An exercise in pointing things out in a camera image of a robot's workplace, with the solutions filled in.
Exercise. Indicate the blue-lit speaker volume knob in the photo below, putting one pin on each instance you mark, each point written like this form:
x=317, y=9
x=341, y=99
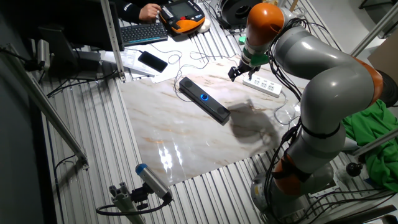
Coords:
x=204, y=97

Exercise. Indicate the white printed papers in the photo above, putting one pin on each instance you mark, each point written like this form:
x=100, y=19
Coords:
x=130, y=60

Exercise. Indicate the forearm in black sleeve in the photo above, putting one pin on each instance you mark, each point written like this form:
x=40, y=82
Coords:
x=129, y=11

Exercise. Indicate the green cloth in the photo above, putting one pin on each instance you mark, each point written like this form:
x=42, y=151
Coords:
x=373, y=140

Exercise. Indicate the black keyboard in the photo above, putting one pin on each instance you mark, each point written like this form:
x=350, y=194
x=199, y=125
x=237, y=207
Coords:
x=143, y=33

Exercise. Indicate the silver cylindrical camera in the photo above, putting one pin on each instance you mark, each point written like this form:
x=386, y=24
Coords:
x=43, y=54

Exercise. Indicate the short aluminium profile stub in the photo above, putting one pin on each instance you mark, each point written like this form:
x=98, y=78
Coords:
x=124, y=202

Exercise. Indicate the black camera clamp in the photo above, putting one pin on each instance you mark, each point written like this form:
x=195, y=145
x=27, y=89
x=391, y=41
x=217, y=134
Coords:
x=140, y=196

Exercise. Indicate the black filament spool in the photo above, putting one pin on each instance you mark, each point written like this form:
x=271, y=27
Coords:
x=231, y=12

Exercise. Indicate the black ball knob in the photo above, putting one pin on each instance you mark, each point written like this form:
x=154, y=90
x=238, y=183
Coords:
x=354, y=169

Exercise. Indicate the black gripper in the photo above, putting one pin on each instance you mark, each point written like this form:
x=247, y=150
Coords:
x=248, y=68

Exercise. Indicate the person's hand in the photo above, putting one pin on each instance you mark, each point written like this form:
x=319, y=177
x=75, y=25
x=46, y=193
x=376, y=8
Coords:
x=149, y=12

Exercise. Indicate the black round disc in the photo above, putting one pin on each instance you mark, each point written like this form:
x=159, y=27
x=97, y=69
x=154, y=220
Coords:
x=390, y=90

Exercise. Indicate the white power strip with sockets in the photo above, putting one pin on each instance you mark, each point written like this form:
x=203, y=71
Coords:
x=264, y=84

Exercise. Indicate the wooden board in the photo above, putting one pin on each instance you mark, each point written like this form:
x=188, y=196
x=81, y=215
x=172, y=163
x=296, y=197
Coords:
x=293, y=4

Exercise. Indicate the orange and black teach pendant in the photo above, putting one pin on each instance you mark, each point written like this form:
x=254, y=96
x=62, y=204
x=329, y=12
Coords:
x=183, y=15

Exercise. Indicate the black smartphone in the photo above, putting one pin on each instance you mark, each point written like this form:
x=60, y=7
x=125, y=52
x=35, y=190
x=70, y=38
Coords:
x=153, y=61

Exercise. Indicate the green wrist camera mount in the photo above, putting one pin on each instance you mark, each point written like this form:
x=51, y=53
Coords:
x=259, y=59

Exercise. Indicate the aluminium frame post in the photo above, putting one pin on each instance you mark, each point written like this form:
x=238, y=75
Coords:
x=112, y=37

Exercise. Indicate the black speaker bar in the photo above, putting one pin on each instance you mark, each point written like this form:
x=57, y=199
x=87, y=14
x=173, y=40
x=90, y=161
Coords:
x=192, y=90

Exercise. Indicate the aluminium diagonal frame bar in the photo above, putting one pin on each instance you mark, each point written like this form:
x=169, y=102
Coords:
x=43, y=105

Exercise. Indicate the silver camera with blue end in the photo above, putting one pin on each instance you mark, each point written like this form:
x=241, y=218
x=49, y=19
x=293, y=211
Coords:
x=152, y=180

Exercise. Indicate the black monitor with stand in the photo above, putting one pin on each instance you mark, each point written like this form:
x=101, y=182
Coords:
x=77, y=25

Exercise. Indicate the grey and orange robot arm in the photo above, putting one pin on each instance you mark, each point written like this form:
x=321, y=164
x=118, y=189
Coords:
x=335, y=84

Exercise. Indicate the brown cardboard sheet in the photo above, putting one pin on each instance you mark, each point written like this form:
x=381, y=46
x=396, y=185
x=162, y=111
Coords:
x=385, y=59

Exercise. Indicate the grey cloth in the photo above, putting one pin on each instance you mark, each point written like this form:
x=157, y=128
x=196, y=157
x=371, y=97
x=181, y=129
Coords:
x=351, y=145

